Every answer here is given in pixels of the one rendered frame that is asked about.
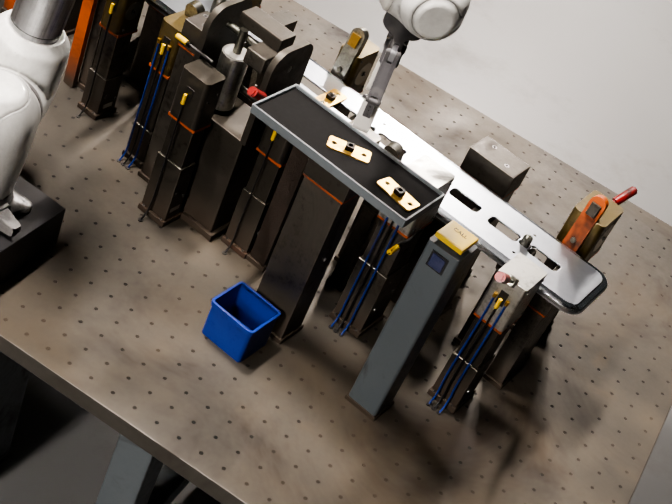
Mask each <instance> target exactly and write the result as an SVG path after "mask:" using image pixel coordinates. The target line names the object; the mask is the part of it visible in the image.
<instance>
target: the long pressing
mask: <svg viewBox="0 0 672 504"><path fill-rule="evenodd" d="M145 1H146V2H147V3H148V4H150V5H151V6H152V7H154V8H155V9H156V10H157V11H159V12H160V13H161V14H163V15H164V16H165V17H166V16H168V15H171V14H174V13H177V12H180V11H183V10H185V7H186V5H187V4H188V3H190V2H192V1H193V0H145ZM303 77H305V78H306V79H307V80H309V81H310V82H311V83H313V84H314V85H315V86H317V87H318V88H319V89H321V90H322V91H323V92H325V93H326V92H328V91H330V90H332V89H337V90H338V91H340V92H341V93H342V94H344V95H345V96H346V97H347V99H346V100H344V101H342V102H340V103H338V104H340V105H342V106H344V107H345V108H346V109H348V110H349V111H350V112H352V113H353V114H355V115H356V116H357V113H358V111H359V109H360V106H361V104H362V102H363V100H364V98H362V95H360V94H359V93H357V92H356V91H355V90H353V89H352V88H351V87H349V86H348V85H347V84H345V83H344V82H343V81H341V80H340V79H338V78H337V77H336V76H334V75H333V74H332V73H330V72H329V71H328V70H326V69H325V68H323V67H322V66H321V65H319V64H318V63H317V62H315V61H314V60H313V59H311V58H310V60H309V63H308V65H307V68H306V70H305V73H304V75H303ZM383 124H386V126H385V125H383ZM371 127H372V128H373V129H374V132H375V133H377V134H378V135H382V136H384V137H386V138H387V139H388V140H390V141H391V142H392V141H397V142H399V143H400V144H401V145H402V146H403V148H404V152H405V154H404V155H403V158H402V161H401V162H403V163H404V164H405V165H408V164H409V163H411V162H413V161H414V160H416V159H418V158H419V157H421V156H423V155H427V156H429V157H430V158H432V159H433V160H434V161H436V162H437V163H438V164H440V165H441V166H442V167H444V168H445V169H446V170H448V171H449V172H451V173H452V174H453V175H455V178H454V180H453V182H452V184H451V186H450V188H449V190H448V192H447V194H446V196H445V198H444V200H443V202H442V204H441V205H440V207H439V209H438V211H437V213H436V215H435V216H436V217H437V218H438V219H440V220H441V221H442V222H444V223H445V224H446V225H447V224H448V223H450V222H451V221H452V220H454V221H456V222H457V223H458V224H460V225H461V226H462V227H464V228H465V229H466V230H468V231H469V232H470V233H472V234H473V235H474V236H476V237H477V238H478V239H479V240H478V242H477V243H476V244H475V245H476V246H477V248H478V249H479V250H481V251H482V252H483V253H485V254H486V255H487V256H489V257H490V258H491V259H493V260H494V261H495V262H497V263H498V264H499V265H501V266H504V265H505V264H506V263H507V262H509V261H510V260H511V259H512V258H514V257H515V256H516V255H517V254H519V253H521V254H523V255H524V256H526V257H527V258H528V259H530V260H531V261H532V262H534V263H535V264H536V265H538V266H539V267H540V268H542V269H543V270H544V271H546V272H547V275H546V277H545V278H544V281H543V282H542V283H541V285H540V287H539V288H538V290H537V291H536V293H538V294H539V295H540V296H542V297H543V298H544V299H546V300H547V301H548V302H550V303H551V304H552V305H554V306H555V307H556V308H558V309H559V310H561V311H563V312H565V313H567V314H572V315H576V314H580V313H582V312H583V311H584V310H585V309H586V308H587V307H588V306H589V305H590V304H591V303H592V302H593V301H594V300H596V299H597V298H598V297H599V296H600V295H601V294H602V293H603V292H604V291H605V290H606V288H607V286H608V282H607V279H606V277H605V276H604V274H603V273H602V272H601V271H600V270H598V269H597V268H596V267H594V266H593V265H592V264H590V263H589V262H588V261H586V260H585V259H584V258H582V257H581V256H579V255H578V254H577V253H575V252H574V251H573V250H571V249H570V248H569V247H567V246H566V245H564V244H563V243H562V242H560V241H559V240H558V239H556V238H555V237H554V236H552V235H551V234H549V233H548V232H547V231H545V230H544V229H543V228H541V227H540V226H539V225H537V224H536V223H535V222H533V221H532V220H530V219H529V218H528V217H526V216H525V215H524V214H522V213H521V212H520V211H518V210H517V209H515V208H514V207H513V206H511V205H510V204H509V203H507V202H506V201H505V200H503V199H502V198H500V197H499V196H498V195H496V194H495V193H494V192H492V191H491V190H490V189H488V188H487V187H485V186H484V185H483V184H481V183H480V182H479V181H477V180H476V179H475V178H473V177H472V176H471V175H469V174H468V173H466V172H465V171H464V170H462V169H461V168H460V167H458V166H457V165H456V164H454V163H453V162H451V161H450V160H449V159H447V158H446V157H445V156H443V155H442V154H441V153H439V152H438V151H436V150H435V149H434V148H432V147H431V146H430V145H428V144H427V143H426V142H424V141H423V140H421V139H420V138H419V137H417V136H416V135H415V134H413V133H412V132H411V131H409V130H408V129H407V128H405V127H404V126H402V125H401V124H400V123H398V122H397V121H396V120H394V119H393V118H392V117H390V116H389V115H387V114H386V113H385V112H383V111H382V110H381V109H378V111H377V113H376V116H375V118H374V120H373V122H372V125H371ZM453 190H456V191H458V192H460V193H461V194H462V195H464V196H465V197H466V198H468V199H469V200H470V201H472V202H473V203H475V204H476V205H477V206H479V207H480V210H479V211H478V212H474V211H472V210H471V209H469V208H468V207H466V206H465V205H464V204H462V203H461V202H460V201H458V200H457V199H456V198H454V197H453V196H452V195H451V194H450V192H451V191H453ZM490 219H496V220H497V221H499V222H500V223H501V224H503V225H504V226H506V227H507V228H508V229H510V230H511V231H512V232H514V233H515V234H516V235H518V236H519V239H518V240H517V241H512V240H511V239H509V238H508V237H507V236H505V235H504V234H503V233H501V232H500V231H499V230H497V229H496V228H495V227H493V226H492V225H491V224H489V222H488V221H489V220H490ZM526 234H530V235H531V236H532V237H533V241H532V242H531V244H530V246H529V247H528V248H525V247H523V246H522V245H521V244H520V243H519V240H522V238H523V237H524V235H526ZM534 235H536V237H535V236H534ZM531 248H535V249H537V250H538V251H539V252H541V253H542V254H543V255H545V256H546V257H547V258H549V259H550V260H551V261H553V262H554V263H555V264H557V265H558V266H559V269H558V270H557V271H553V270H551V269H550V268H548V267H547V266H546V265H544V264H543V263H542V262H540V261H539V260H538V259H536V258H535V257H534V256H532V255H531V254H530V253H529V252H528V250H530V249H531ZM512 251H513V252H515V253H513V252H512Z"/></svg>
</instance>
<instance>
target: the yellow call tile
mask: <svg viewBox="0 0 672 504"><path fill-rule="evenodd" d="M435 236H436V237H437V238H438V239H440V240H441V241H442V242H443V243H445V244H446V245H447V246H449V247H450V248H451V249H453V250H454V251H455V252H457V253H458V254H459V255H462V254H463V253H464V252H466V251H467V250H468V249H470V248H471V247H472V246H474V245H475V244H476V243H477V242H478V240H479V239H478V238H477V237H476V236H474V235H473V234H472V233H470V232H469V231H468V230H466V229H465V228H464V227H462V226H461V225H460V224H458V223H457V222H456V221H454V220H452V221H451V222H450V223H448V224H447V225H445V226H444V227H442V228H441V229H440V230H438V231H437V232H436V234H435Z"/></svg>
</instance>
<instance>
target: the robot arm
mask: <svg viewBox="0 0 672 504"><path fill-rule="evenodd" d="M75 1H76V0H16V1H15V3H14V6H13V9H10V10H8V11H5V12H2V13H1V14H0V231H1V232H3V233H5V234H6V235H8V236H10V237H14V236H16V235H17V233H18V232H20V230H21V225H20V223H19V222H18V221H17V219H16V218H15V217H14V216H17V215H23V214H28V213H30V211H31V209H32V202H31V201H30V200H29V199H27V198H26V197H24V196H22V195H21V194H19V193H18V192H17V191H16V190H15V189H14V186H15V184H16V181H17V179H18V177H19V175H20V173H21V171H22V168H23V166H24V163H25V161H26V158H27V155H28V153H29V151H30V148H31V145H32V143H33V140H34V137H35V134H36V131H37V128H38V126H39V123H40V121H41V120H42V119H43V117H44V116H45V114H46V112H47V110H48V109H49V107H50V105H51V103H52V101H53V99H54V96H55V94H56V91H57V89H58V86H59V83H60V80H61V77H62V74H63V71H64V68H65V65H66V62H67V60H68V57H69V53H70V42H69V39H68V37H67V35H66V33H65V31H64V28H65V25H66V23H67V20H68V18H69V15H70V13H71V10H72V8H73V6H74V3H75ZM379 2H380V4H381V6H382V9H383V10H385V11H386V13H385V15H384V18H383V24H384V26H385V28H386V29H387V30H388V31H389V32H388V34H387V37H386V40H385V43H384V45H383V47H384V49H383V51H382V54H381V56H380V58H379V60H378V62H377V64H376V67H375V69H374V71H373V74H372V76H371V78H370V81H369V83H368V85H367V87H366V90H369V93H368V94H366V95H365V94H363V96H362V98H364V100H363V102H362V104H361V106H360V109H359V111H358V113H357V116H356V118H355V120H354V123H353V125H352V127H353V128H356V129H358V130H360V131H363V132H365V133H368V131H369V129H370V127H371V125H372V122H373V120H374V118H375V116H376V113H377V111H378V109H379V107H380V104H381V102H382V98H383V95H384V93H385V90H386V88H387V86H388V83H389V81H390V79H391V76H392V74H393V72H394V69H395V68H397V67H398V65H399V63H400V60H401V58H402V56H403V55H404V54H405V52H406V49H407V47H408V46H407V45H408V43H409V41H418V40H420V39H423V40H426V41H439V40H443V39H445V38H447V37H449V36H451V35H452V34H454V33H455V32H456V31H457V30H458V29H459V28H460V26H461V25H462V22H463V20H464V18H465V15H466V14H467V11H468V9H469V7H470V3H471V0H379Z"/></svg>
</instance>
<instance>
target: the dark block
mask: <svg viewBox="0 0 672 504"><path fill-rule="evenodd" d="M209 15H210V12H209V11H205V12H202V13H199V14H197V15H194V16H191V17H188V18H186V19H185V22H184V25H183V28H182V31H181V35H182V36H183V37H185V38H186V39H187V40H189V41H190V42H192V43H193V46H194V47H196V48H197V45H198V42H199V39H200V35H201V32H202V29H203V26H204V23H205V21H206V19H207V18H208V16H209ZM178 42H179V43H178V45H179V46H180V47H179V50H178V54H177V57H176V60H175V63H174V67H173V70H172V73H171V76H170V79H169V83H168V86H167V89H166V92H165V96H164V99H163V102H162V105H161V109H160V112H159V115H158V118H157V122H156V125H155V128H154V131H153V135H152V138H151V141H150V144H149V148H148V151H147V154H146V157H145V161H144V164H143V167H142V170H140V171H138V176H140V177H141V178H142V179H143V180H145V181H146V182H147V183H148V181H149V178H150V175H151V172H152V169H153V166H154V162H155V159H156V156H157V153H158V151H161V149H162V146H163V143H164V140H165V136H166V133H167V130H168V127H169V124H170V121H171V118H172V117H171V116H169V115H168V112H169V111H170V109H171V106H172V103H173V99H174V96H175V93H176V90H177V87H178V84H179V80H180V77H181V74H182V71H183V68H184V65H185V64H188V63H190V62H192V61H193V57H194V54H195V51H194V50H193V49H192V48H191V47H190V48H188V47H187V46H186V45H185V44H183V43H182V42H181V41H178Z"/></svg>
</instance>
